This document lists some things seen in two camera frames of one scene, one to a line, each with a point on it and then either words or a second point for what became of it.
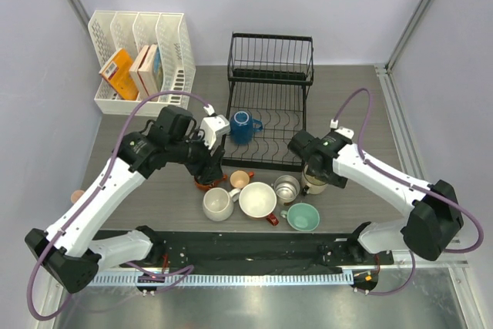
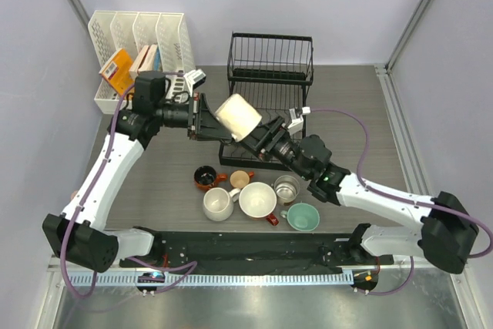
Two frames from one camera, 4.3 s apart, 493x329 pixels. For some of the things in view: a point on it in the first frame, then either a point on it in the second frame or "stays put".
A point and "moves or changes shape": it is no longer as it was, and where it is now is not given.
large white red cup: x=258 y=199 stays put
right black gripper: x=326 y=177 -> x=263 y=139
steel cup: x=286 y=188 stays put
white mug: x=218 y=203 stays put
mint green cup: x=303 y=216 stays put
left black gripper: x=209 y=166 -> x=210 y=127
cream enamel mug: x=316 y=185 moves or changes shape
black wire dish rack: x=269 y=75 stays put
